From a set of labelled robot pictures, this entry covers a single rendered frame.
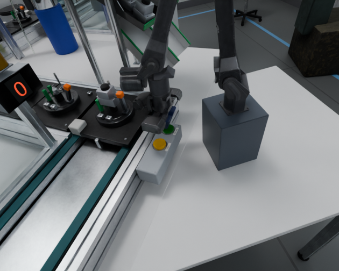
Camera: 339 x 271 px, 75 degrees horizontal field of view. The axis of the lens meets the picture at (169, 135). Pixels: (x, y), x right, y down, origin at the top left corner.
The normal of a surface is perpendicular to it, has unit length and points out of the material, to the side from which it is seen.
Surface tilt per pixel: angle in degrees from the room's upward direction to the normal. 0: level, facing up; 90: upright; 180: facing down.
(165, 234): 0
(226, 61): 60
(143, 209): 0
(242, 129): 90
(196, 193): 0
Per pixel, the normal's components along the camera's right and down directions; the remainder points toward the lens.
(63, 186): -0.12, -0.67
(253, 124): 0.27, 0.68
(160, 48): 0.02, 0.33
